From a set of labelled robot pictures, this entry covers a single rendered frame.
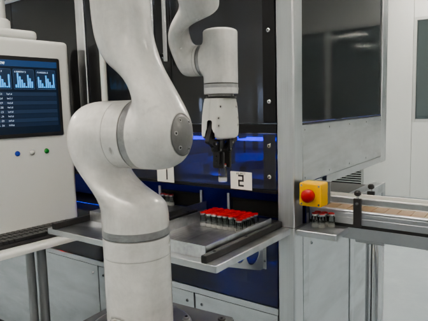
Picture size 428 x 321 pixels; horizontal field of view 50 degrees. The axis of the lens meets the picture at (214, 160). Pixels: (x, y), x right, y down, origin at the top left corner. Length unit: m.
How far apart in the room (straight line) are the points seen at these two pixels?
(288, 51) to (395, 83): 4.68
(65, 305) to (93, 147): 1.69
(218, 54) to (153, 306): 0.58
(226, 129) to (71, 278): 1.42
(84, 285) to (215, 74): 1.43
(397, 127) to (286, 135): 4.68
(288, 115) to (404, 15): 4.78
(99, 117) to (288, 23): 0.80
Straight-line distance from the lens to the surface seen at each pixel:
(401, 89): 6.04
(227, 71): 1.09
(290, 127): 1.42
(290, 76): 1.42
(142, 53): 0.76
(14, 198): 1.91
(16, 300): 2.80
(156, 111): 0.72
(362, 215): 1.49
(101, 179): 0.81
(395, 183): 6.14
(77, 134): 0.81
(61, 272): 2.38
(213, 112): 1.08
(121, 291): 0.82
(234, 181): 1.54
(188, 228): 1.47
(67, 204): 2.03
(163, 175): 1.74
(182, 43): 1.12
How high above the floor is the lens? 1.27
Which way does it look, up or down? 7 degrees down
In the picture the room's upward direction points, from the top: 2 degrees counter-clockwise
